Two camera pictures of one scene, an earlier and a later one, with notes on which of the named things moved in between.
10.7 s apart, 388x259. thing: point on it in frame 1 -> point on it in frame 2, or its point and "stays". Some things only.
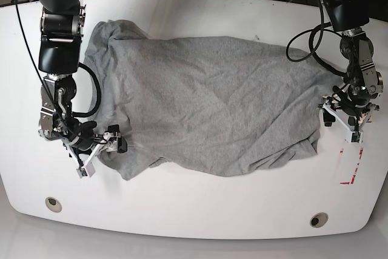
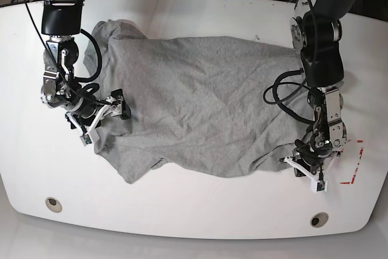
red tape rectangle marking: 355,169 stays
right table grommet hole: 318,219 stays
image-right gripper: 353,123 -> 315,172
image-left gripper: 110,142 -> 114,106
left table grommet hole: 53,204 stays
